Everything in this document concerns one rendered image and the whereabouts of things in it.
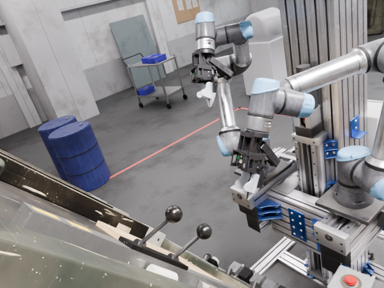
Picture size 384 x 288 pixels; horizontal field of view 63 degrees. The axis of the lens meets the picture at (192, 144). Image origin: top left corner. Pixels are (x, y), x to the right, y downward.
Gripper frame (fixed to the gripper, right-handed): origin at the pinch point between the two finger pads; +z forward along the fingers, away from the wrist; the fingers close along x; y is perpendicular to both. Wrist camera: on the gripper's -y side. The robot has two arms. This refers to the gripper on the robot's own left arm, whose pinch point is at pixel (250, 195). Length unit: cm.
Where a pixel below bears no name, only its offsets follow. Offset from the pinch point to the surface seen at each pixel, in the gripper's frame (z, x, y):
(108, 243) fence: 3.0, 9.9, 48.8
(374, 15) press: -298, -352, -744
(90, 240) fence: 2, 10, 53
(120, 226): 33, -56, 14
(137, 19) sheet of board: -223, -804, -325
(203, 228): 2.9, 10.2, 25.8
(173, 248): 45, -50, -12
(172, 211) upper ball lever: -2.9, 11.2, 36.2
